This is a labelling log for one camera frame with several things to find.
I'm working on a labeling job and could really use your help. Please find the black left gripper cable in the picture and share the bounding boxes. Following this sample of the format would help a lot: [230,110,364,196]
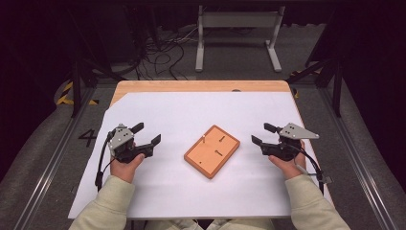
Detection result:
[94,129,117,193]

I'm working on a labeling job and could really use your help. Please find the black metal stand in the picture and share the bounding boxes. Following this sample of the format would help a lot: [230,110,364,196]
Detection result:
[68,56,126,118]
[286,56,345,118]

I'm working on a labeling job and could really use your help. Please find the aluminium floor rail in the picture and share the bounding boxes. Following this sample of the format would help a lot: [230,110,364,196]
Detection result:
[319,85,398,230]
[12,85,97,230]

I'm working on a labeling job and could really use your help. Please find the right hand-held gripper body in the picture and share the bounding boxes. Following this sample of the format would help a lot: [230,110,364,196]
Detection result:
[259,122,321,162]

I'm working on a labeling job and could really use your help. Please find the person's legs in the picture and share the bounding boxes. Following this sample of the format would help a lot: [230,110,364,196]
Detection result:
[143,218,276,230]

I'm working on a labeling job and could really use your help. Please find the large white paper sheet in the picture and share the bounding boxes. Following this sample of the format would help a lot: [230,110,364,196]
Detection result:
[67,91,334,220]

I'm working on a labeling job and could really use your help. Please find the orange wooden photo frame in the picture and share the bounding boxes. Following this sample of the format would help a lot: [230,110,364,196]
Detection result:
[183,124,241,180]

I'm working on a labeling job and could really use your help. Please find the white metal stand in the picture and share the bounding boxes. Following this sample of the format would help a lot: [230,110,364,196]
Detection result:
[194,5,286,73]

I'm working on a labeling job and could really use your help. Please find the person's right hand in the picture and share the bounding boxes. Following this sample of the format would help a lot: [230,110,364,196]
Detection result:
[267,140,308,180]

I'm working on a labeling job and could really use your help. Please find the dark cabinet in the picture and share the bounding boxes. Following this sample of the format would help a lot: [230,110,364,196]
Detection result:
[103,4,152,66]

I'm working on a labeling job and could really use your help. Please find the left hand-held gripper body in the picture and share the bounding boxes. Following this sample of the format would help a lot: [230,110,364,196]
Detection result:
[107,123,155,165]

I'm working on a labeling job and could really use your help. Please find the person's left hand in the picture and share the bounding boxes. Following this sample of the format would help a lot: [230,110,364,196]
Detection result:
[109,152,147,185]

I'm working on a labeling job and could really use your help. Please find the tangle of black floor cables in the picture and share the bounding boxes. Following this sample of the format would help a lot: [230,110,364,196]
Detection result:
[135,27,200,81]

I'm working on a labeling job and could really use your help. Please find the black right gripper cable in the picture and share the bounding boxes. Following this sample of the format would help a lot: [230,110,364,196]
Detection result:
[286,143,333,196]

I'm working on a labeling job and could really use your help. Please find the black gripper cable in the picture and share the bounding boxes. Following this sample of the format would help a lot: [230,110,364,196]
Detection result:
[286,143,333,196]
[94,129,117,193]

